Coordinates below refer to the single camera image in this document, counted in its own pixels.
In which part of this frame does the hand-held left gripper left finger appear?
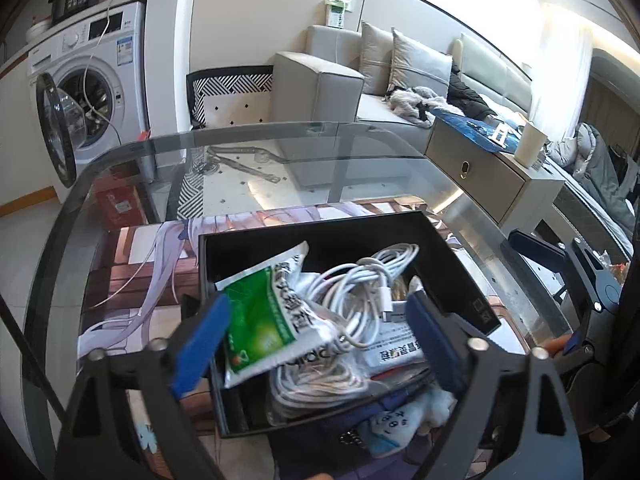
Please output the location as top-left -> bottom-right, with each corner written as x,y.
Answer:
55,292 -> 233,480

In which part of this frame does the printed table mat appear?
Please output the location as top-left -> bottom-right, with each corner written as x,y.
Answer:
77,200 -> 566,480

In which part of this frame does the black cardboard box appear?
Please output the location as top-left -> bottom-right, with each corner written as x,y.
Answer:
197,210 -> 503,438

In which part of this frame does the white cylindrical cup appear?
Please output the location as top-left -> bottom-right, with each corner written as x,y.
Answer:
515,122 -> 547,167

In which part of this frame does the grey drawer cabinet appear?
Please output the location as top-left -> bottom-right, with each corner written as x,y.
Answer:
425,112 -> 581,231

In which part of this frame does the grey puffer jacket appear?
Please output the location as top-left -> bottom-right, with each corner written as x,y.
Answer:
550,122 -> 636,256

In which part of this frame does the white bowl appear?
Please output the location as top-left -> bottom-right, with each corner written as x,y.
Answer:
25,19 -> 53,43

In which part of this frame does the red and white packet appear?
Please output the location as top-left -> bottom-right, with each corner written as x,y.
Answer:
362,320 -> 432,377

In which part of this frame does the white washing machine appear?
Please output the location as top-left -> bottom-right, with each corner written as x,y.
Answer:
27,0 -> 151,191

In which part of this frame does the grey cushion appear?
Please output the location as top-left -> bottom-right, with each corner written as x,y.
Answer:
387,29 -> 453,98
359,21 -> 396,97

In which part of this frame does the orange snack packet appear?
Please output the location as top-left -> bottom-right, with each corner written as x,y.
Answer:
597,252 -> 628,286

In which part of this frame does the green and white packet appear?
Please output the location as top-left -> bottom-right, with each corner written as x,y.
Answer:
216,241 -> 313,390

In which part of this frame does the red box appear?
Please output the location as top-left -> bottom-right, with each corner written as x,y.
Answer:
94,182 -> 147,231

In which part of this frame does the grey sofa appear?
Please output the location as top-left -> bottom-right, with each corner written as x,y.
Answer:
272,25 -> 533,186

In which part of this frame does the zip bag of white laces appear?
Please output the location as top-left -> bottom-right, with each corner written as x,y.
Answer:
265,345 -> 381,428

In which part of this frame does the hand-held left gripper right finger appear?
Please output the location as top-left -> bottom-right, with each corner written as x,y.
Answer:
405,290 -> 583,480

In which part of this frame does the wall tissue holder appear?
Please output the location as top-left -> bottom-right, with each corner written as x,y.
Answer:
324,0 -> 351,30

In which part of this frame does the white power cable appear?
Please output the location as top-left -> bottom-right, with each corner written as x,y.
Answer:
82,0 -> 125,136

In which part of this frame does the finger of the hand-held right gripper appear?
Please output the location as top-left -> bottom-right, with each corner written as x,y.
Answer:
559,327 -> 597,376
500,229 -> 576,287

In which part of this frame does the white cable bundle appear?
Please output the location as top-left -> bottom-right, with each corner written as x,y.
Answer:
300,242 -> 422,352

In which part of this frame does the grey fluffy cloth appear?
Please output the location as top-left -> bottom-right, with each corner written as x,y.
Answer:
382,86 -> 436,128

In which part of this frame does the black and white patterned chair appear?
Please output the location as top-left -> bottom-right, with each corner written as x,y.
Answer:
177,65 -> 281,221

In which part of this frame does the pale blue plush toy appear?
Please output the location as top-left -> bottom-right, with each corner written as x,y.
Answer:
357,387 -> 458,458

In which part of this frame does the black jacket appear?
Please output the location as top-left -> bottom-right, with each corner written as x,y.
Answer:
447,72 -> 496,121

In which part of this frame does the blue mat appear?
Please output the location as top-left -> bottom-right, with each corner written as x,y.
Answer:
435,107 -> 526,153

